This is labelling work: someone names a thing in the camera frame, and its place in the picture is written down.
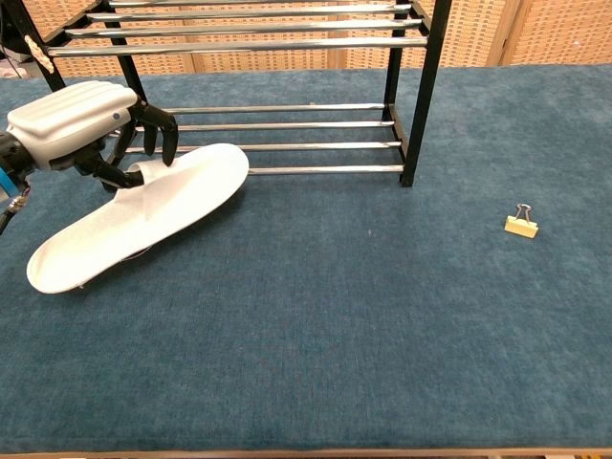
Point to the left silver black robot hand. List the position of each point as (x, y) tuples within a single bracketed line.
[(67, 119)]

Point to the white shoe insole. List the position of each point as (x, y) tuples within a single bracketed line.
[(191, 191)]

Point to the black metal shoe rack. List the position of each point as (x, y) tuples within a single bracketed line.
[(421, 119)]

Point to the beige braided tag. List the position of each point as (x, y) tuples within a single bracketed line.
[(39, 54)]

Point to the blue carpet table cover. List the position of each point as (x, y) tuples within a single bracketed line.
[(306, 311)]

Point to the yellow binder clip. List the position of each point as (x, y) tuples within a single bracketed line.
[(520, 227)]

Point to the rattan folding screen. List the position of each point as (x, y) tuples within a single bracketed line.
[(550, 33)]

